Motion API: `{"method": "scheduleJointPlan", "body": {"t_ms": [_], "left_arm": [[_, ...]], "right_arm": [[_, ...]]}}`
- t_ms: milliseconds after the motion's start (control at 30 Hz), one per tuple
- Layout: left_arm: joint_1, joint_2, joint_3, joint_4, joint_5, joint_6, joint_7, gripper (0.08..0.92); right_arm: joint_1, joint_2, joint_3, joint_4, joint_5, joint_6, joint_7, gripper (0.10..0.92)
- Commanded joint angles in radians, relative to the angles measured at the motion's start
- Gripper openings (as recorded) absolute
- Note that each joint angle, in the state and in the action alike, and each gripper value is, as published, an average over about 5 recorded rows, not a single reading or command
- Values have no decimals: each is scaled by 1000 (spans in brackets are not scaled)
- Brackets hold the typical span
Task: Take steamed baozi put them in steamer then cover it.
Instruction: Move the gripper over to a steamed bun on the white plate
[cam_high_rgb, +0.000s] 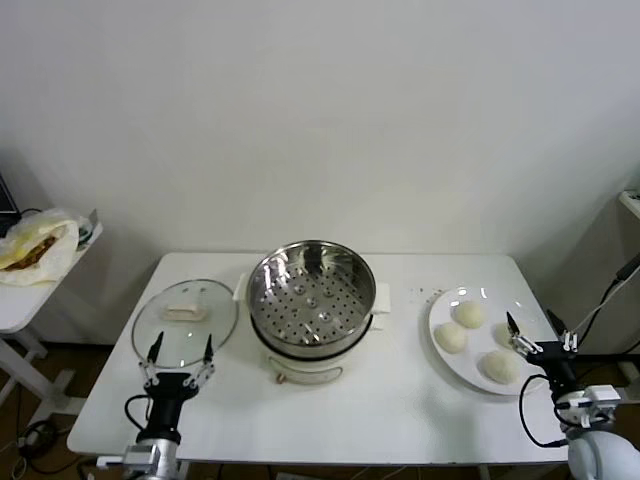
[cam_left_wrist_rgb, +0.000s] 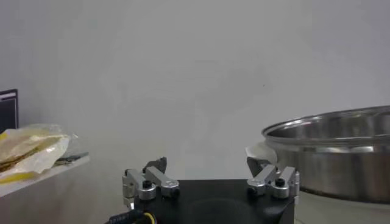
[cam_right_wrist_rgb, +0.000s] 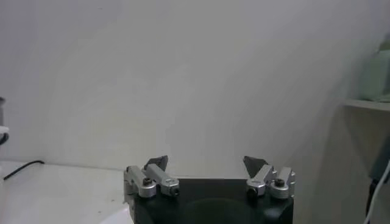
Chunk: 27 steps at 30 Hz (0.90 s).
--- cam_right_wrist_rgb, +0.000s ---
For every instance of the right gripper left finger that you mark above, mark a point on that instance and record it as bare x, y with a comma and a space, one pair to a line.
152, 175

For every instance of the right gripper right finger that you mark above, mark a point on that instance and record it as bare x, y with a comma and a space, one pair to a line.
265, 178

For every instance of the white round plate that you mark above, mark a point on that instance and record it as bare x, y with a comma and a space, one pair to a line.
122, 217

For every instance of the white shelf board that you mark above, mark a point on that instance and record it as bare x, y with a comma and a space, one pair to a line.
365, 105

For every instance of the pale green box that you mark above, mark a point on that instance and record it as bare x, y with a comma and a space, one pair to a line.
376, 76

